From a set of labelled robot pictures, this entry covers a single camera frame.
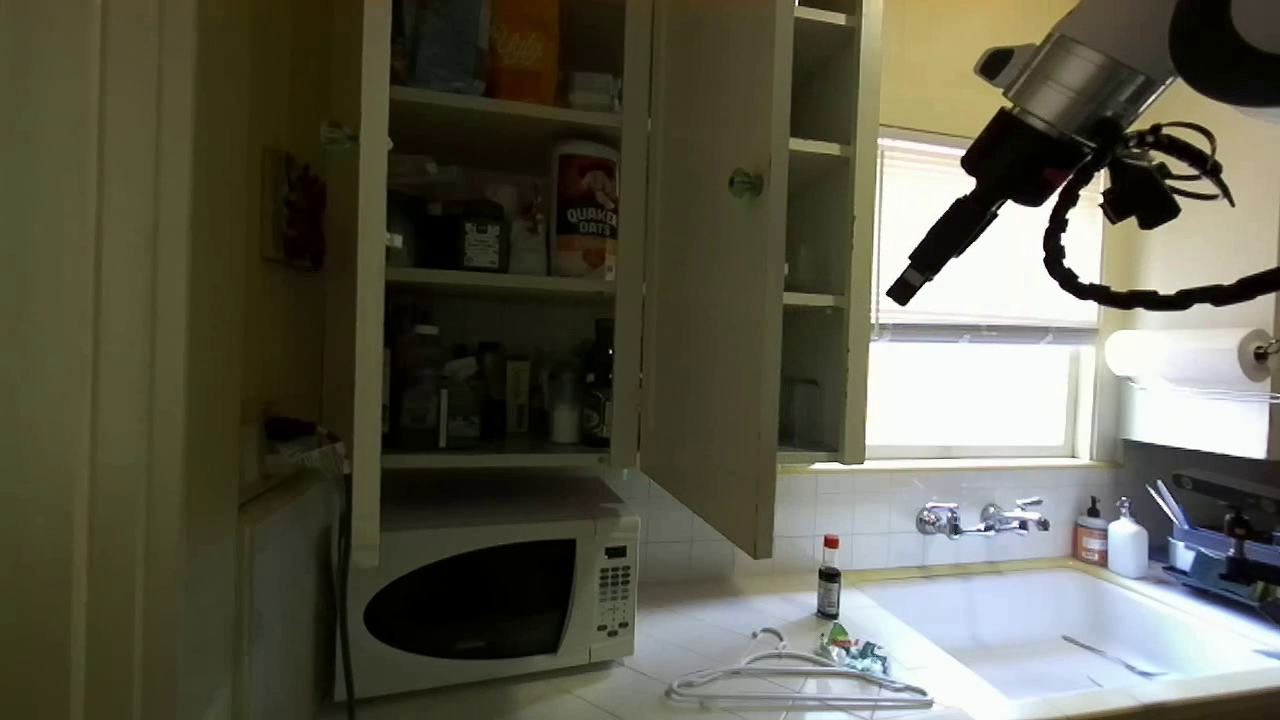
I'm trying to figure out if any dark glass bottle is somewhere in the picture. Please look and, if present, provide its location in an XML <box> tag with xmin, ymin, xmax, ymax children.
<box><xmin>576</xmin><ymin>332</ymin><xmax>614</xmax><ymax>453</ymax></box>

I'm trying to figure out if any white microwave oven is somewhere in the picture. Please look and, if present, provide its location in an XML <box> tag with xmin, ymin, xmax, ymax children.
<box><xmin>330</xmin><ymin>476</ymin><xmax>639</xmax><ymax>709</ymax></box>

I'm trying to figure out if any black microwave power cord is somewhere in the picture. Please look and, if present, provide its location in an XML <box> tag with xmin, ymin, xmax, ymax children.
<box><xmin>330</xmin><ymin>504</ymin><xmax>361</xmax><ymax>700</ymax></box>

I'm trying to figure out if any small white shaker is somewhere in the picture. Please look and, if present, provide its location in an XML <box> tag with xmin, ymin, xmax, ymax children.
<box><xmin>548</xmin><ymin>367</ymin><xmax>582</xmax><ymax>449</ymax></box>

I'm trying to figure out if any dark jar with white label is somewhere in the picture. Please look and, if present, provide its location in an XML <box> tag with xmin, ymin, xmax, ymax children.
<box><xmin>457</xmin><ymin>196</ymin><xmax>513</xmax><ymax>274</ymax></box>

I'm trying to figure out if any white kitchen sink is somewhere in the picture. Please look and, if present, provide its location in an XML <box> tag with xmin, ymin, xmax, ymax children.
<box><xmin>853</xmin><ymin>563</ymin><xmax>1280</xmax><ymax>710</ymax></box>

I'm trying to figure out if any pale food pouch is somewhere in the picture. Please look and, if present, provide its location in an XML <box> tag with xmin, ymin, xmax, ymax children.
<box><xmin>503</xmin><ymin>177</ymin><xmax>553</xmax><ymax>274</ymax></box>

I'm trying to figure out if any orange food box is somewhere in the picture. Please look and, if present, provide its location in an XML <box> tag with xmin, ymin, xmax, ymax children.
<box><xmin>487</xmin><ymin>0</ymin><xmax>565</xmax><ymax>108</ymax></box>

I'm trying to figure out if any white boxy appliance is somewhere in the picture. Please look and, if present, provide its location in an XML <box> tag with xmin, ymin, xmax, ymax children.
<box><xmin>237</xmin><ymin>465</ymin><xmax>353</xmax><ymax>720</ymax></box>

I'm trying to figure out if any white roller window shade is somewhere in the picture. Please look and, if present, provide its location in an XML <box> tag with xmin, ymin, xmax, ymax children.
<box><xmin>870</xmin><ymin>131</ymin><xmax>1107</xmax><ymax>337</ymax></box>

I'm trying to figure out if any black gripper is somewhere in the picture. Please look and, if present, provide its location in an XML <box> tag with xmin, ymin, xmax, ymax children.
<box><xmin>885</xmin><ymin>113</ymin><xmax>1093</xmax><ymax>313</ymax></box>

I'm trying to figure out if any cream wall cabinet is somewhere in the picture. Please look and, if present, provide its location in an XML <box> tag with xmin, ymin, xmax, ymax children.
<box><xmin>347</xmin><ymin>0</ymin><xmax>886</xmax><ymax>470</ymax></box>

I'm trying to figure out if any small white container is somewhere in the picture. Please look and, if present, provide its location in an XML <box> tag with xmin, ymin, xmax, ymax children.
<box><xmin>561</xmin><ymin>69</ymin><xmax>622</xmax><ymax>113</ymax></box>

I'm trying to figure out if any cream cabinet door with knob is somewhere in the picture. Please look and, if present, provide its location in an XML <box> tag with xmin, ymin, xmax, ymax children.
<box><xmin>634</xmin><ymin>0</ymin><xmax>799</xmax><ymax>563</ymax></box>

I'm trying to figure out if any white framed kitchen window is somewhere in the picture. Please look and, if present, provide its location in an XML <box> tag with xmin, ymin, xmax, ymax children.
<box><xmin>864</xmin><ymin>125</ymin><xmax>1111</xmax><ymax>466</ymax></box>

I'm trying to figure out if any tall dark bottle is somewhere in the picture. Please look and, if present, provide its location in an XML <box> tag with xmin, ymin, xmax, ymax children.
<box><xmin>391</xmin><ymin>315</ymin><xmax>442</xmax><ymax>453</ymax></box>

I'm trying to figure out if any amber soap pump bottle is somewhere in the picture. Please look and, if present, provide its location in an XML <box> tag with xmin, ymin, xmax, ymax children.
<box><xmin>1073</xmin><ymin>497</ymin><xmax>1111</xmax><ymax>568</ymax></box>

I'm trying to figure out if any white dish soap bottle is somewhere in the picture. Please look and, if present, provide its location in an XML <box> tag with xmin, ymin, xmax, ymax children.
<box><xmin>1104</xmin><ymin>497</ymin><xmax>1150</xmax><ymax>581</ymax></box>

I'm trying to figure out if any green and white carton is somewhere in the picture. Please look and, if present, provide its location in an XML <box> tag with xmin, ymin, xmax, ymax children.
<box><xmin>434</xmin><ymin>349</ymin><xmax>487</xmax><ymax>453</ymax></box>

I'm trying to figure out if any soy sauce bottle red cap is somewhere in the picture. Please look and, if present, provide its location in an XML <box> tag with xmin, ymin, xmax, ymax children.
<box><xmin>813</xmin><ymin>531</ymin><xmax>846</xmax><ymax>622</ymax></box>

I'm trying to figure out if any chrome wall tap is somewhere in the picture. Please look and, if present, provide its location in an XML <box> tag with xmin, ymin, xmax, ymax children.
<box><xmin>915</xmin><ymin>497</ymin><xmax>969</xmax><ymax>540</ymax></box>
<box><xmin>974</xmin><ymin>491</ymin><xmax>1054</xmax><ymax>540</ymax></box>

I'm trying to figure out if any blue food bag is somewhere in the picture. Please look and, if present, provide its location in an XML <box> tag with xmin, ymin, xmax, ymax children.
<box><xmin>395</xmin><ymin>0</ymin><xmax>490</xmax><ymax>95</ymax></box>

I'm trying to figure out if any dark dish drying rack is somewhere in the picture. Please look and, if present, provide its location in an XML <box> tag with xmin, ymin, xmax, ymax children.
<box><xmin>1149</xmin><ymin>470</ymin><xmax>1280</xmax><ymax>614</ymax></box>

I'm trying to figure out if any black coiled robot cable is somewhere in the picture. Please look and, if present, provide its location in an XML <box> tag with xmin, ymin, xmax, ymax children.
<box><xmin>1037</xmin><ymin>115</ymin><xmax>1280</xmax><ymax>315</ymax></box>

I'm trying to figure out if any red wall decoration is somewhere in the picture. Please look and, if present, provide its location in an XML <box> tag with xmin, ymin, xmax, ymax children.
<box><xmin>270</xmin><ymin>146</ymin><xmax>330</xmax><ymax>274</ymax></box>

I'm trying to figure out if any dark clutter pile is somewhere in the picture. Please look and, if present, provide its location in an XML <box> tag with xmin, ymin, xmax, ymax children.
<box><xmin>257</xmin><ymin>413</ymin><xmax>347</xmax><ymax>476</ymax></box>

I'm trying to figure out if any oats canister with red label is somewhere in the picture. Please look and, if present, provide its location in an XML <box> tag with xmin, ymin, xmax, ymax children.
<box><xmin>548</xmin><ymin>137</ymin><xmax>618</xmax><ymax>281</ymax></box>

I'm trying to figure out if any white paper towel roll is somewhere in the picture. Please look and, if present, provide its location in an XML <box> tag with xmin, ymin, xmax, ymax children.
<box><xmin>1100</xmin><ymin>323</ymin><xmax>1280</xmax><ymax>396</ymax></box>

